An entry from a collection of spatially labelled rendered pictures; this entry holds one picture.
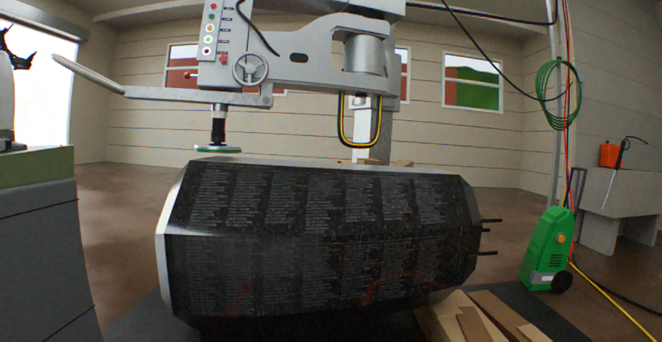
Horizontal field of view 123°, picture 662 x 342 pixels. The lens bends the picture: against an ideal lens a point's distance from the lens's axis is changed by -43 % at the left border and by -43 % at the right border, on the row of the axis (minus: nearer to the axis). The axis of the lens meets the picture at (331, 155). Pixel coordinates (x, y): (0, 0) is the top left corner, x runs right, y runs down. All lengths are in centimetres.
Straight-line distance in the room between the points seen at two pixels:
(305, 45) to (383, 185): 68
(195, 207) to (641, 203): 379
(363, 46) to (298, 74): 34
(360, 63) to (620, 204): 281
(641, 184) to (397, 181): 298
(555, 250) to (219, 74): 223
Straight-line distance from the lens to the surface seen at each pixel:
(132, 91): 145
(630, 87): 466
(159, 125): 874
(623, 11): 504
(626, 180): 344
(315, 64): 139
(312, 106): 741
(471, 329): 140
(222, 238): 108
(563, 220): 227
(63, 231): 95
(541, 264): 230
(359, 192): 116
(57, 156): 94
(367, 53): 149
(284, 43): 139
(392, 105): 210
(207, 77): 134
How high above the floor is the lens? 94
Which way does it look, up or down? 3 degrees down
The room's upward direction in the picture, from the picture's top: 3 degrees clockwise
